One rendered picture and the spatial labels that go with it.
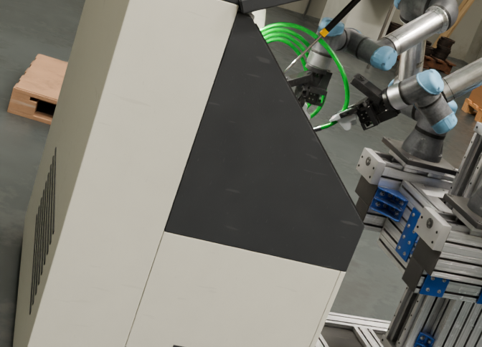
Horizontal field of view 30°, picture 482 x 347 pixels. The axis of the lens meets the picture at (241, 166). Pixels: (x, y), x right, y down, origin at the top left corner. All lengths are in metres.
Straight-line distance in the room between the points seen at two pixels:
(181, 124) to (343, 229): 0.60
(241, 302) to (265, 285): 0.09
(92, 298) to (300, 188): 0.68
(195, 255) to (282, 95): 0.54
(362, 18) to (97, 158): 9.18
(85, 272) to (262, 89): 0.73
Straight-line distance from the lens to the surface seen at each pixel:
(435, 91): 2.62
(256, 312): 2.76
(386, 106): 2.68
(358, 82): 2.69
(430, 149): 3.34
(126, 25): 2.37
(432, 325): 3.41
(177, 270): 2.65
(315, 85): 2.86
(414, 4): 3.15
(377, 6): 11.53
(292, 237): 2.66
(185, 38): 2.39
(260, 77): 2.45
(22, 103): 5.49
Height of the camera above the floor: 1.83
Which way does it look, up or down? 18 degrees down
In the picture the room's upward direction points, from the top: 20 degrees clockwise
